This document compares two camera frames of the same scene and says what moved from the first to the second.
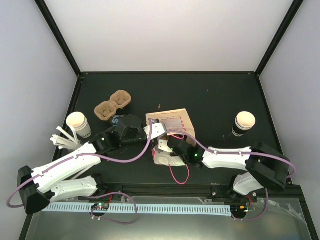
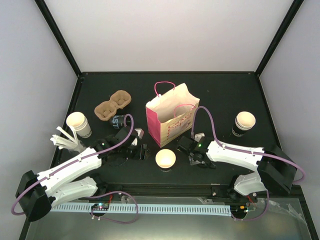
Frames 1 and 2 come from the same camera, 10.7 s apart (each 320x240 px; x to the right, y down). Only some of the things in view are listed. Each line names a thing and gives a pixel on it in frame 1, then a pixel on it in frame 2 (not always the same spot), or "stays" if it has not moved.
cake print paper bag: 173,121 to 171,113
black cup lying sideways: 114,121 stays
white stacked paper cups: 78,120 stays
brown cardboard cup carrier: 105,110 stays
